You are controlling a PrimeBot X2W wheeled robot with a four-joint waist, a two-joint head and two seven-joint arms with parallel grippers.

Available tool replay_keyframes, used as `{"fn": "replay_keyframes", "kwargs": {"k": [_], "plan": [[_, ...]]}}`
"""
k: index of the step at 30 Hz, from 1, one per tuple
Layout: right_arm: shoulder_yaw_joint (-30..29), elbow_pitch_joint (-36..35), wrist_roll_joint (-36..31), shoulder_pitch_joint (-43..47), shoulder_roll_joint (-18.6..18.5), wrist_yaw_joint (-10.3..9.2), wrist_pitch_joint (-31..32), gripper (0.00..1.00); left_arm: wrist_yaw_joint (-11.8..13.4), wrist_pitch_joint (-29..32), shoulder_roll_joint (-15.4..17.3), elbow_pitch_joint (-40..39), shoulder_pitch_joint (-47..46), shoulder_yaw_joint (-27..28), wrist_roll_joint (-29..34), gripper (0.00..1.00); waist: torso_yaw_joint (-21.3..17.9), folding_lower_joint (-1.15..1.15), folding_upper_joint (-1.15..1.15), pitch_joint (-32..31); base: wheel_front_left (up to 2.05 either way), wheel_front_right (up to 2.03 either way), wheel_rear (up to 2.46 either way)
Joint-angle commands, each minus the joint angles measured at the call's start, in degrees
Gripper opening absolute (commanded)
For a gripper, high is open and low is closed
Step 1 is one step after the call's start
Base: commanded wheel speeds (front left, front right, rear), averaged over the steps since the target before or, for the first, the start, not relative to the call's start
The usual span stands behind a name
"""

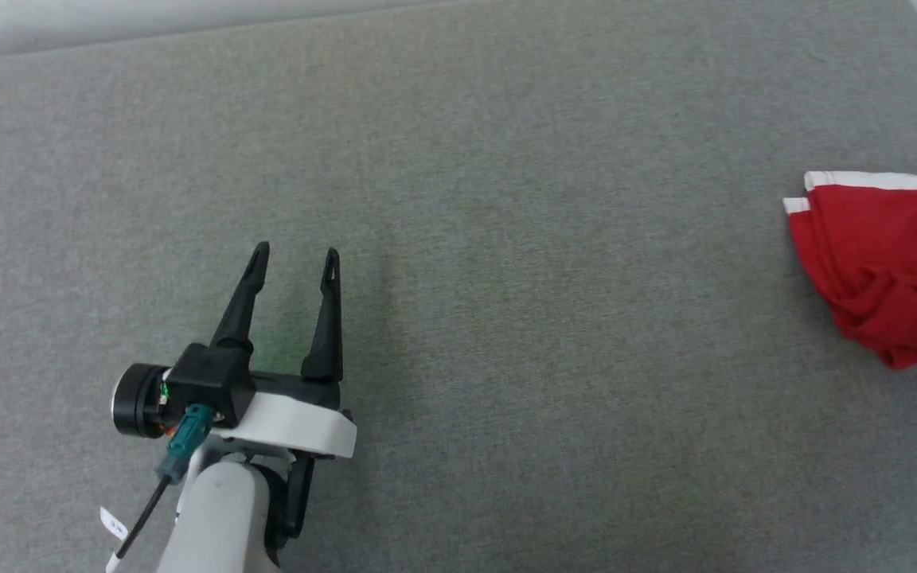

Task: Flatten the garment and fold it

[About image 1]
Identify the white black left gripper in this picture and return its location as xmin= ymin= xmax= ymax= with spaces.
xmin=111 ymin=242 xmax=358 ymax=551

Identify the red garment with white stripe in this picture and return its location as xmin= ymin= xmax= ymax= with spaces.
xmin=782 ymin=170 xmax=917 ymax=371

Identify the grey fabric sofa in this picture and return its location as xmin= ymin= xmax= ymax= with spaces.
xmin=0 ymin=0 xmax=917 ymax=573

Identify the black cable with teal plug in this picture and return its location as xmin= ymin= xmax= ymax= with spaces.
xmin=108 ymin=404 xmax=215 ymax=562

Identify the white cable tag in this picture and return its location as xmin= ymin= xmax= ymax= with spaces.
xmin=99 ymin=507 xmax=130 ymax=573

